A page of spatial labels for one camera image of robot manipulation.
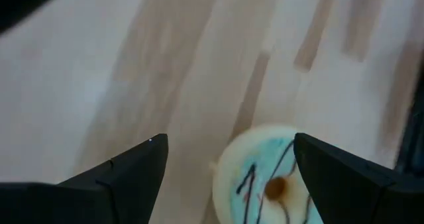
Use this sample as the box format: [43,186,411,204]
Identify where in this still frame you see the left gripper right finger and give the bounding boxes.
[293,133,424,224]

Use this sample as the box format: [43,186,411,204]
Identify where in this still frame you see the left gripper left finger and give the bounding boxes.
[0,133,169,224]

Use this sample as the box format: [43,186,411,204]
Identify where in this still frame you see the large mint striped donut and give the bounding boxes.
[211,124,325,224]

